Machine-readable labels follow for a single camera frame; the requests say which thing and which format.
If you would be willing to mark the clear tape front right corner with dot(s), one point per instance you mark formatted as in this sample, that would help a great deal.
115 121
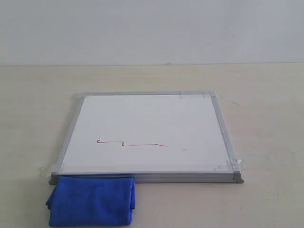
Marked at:
233 165

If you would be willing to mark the blue microfibre cloth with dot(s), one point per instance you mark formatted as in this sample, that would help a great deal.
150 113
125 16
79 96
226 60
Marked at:
77 202

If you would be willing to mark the clear tape back right corner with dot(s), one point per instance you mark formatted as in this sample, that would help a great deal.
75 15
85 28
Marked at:
204 94

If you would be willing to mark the clear tape front left corner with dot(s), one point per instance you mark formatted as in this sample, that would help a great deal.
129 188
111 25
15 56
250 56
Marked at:
51 170

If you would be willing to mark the white board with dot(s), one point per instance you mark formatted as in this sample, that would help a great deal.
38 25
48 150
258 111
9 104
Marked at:
152 137

